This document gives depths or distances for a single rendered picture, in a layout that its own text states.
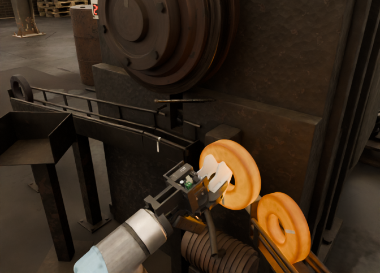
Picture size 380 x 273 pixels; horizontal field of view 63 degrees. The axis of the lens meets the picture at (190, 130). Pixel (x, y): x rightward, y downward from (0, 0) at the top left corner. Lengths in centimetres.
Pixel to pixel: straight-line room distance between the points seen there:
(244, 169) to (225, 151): 6
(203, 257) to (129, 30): 67
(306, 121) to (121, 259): 58
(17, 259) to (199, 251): 107
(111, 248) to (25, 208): 157
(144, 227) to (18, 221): 151
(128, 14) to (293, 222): 65
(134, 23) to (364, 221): 163
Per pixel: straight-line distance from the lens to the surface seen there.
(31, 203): 213
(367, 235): 195
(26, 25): 798
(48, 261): 173
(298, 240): 71
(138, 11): 86
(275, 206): 74
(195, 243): 97
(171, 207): 58
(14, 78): 196
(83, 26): 383
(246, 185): 65
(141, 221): 57
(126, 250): 56
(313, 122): 88
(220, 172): 64
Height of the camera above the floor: 122
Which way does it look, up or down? 27 degrees down
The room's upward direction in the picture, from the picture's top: straight up
